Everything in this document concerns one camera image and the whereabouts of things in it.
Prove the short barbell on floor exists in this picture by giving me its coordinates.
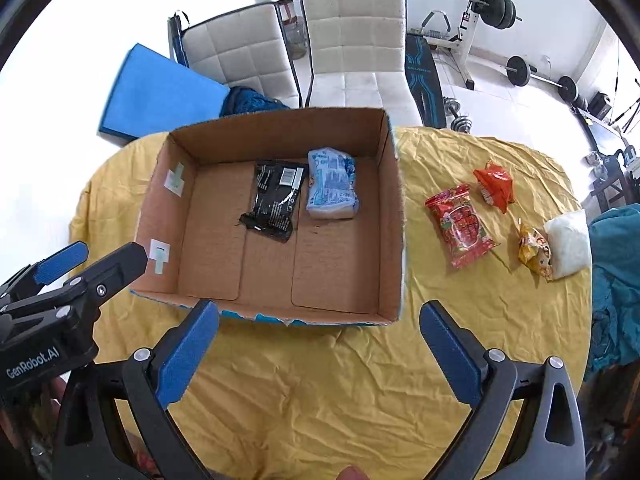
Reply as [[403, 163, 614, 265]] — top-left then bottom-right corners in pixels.
[[504, 55, 579, 104]]

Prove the white padded chair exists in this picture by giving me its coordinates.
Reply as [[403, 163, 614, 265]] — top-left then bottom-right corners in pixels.
[[180, 2, 303, 108], [299, 0, 422, 127]]

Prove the blue foam mat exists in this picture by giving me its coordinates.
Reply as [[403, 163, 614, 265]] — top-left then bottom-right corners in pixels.
[[99, 44, 230, 141]]

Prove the chrome dumbbell pair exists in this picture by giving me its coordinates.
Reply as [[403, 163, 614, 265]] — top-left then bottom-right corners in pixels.
[[442, 96, 473, 133]]

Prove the black snack packet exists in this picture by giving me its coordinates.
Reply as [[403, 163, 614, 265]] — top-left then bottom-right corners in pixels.
[[240, 159, 309, 243]]

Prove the red snack packet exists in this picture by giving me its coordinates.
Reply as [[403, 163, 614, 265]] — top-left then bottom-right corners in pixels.
[[425, 183, 498, 269]]

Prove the yellow tablecloth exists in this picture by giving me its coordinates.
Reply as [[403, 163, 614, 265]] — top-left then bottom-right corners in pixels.
[[69, 127, 594, 480]]

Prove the light blue tissue pack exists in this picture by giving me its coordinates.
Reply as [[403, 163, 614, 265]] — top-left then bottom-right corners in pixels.
[[306, 148, 359, 220]]

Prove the left white padded chair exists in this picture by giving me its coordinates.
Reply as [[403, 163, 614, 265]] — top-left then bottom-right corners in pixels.
[[180, 2, 303, 108]]

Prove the open cardboard box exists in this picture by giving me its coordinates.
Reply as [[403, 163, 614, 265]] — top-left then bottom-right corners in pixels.
[[132, 107, 405, 326]]

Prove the yellow panda snack packet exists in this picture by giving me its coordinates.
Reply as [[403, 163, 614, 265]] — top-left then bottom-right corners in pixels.
[[518, 219, 553, 281]]

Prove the white zip bag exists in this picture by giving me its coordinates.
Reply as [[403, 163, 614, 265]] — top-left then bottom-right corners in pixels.
[[544, 209, 592, 281]]

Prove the right white padded chair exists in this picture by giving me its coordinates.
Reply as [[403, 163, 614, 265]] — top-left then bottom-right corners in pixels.
[[299, 0, 422, 127]]

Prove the dark blue cloth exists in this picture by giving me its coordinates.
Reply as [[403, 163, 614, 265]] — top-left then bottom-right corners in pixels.
[[219, 86, 288, 117]]

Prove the orange snack packet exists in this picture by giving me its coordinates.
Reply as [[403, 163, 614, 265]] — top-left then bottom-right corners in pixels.
[[473, 160, 515, 214]]

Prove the black blue weight bench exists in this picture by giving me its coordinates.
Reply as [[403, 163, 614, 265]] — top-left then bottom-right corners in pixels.
[[405, 34, 446, 128]]

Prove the white barbell rack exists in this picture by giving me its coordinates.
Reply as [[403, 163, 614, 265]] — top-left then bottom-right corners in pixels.
[[419, 0, 485, 90]]

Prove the teal cloth pile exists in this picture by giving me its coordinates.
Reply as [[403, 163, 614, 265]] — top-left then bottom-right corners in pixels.
[[585, 204, 640, 379]]

